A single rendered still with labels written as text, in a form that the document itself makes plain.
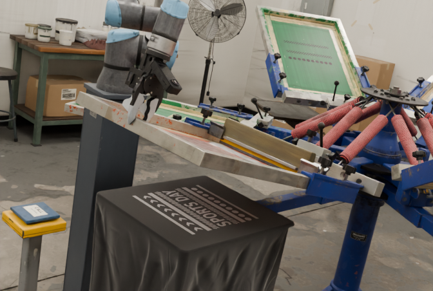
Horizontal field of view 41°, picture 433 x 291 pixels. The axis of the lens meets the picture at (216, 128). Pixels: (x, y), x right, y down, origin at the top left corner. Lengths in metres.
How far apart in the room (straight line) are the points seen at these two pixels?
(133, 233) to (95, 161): 0.54
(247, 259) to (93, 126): 0.81
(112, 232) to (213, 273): 0.35
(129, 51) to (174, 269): 0.88
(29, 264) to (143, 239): 0.32
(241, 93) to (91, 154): 5.51
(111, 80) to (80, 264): 0.75
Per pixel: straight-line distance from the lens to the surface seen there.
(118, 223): 1.81
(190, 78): 6.94
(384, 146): 2.66
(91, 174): 2.27
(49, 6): 5.74
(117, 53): 2.17
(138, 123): 1.58
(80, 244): 2.41
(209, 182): 2.13
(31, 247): 1.72
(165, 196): 1.93
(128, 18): 1.69
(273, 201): 2.17
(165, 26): 1.59
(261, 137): 2.03
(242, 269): 1.84
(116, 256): 1.86
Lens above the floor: 1.67
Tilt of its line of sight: 14 degrees down
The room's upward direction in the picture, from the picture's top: 10 degrees clockwise
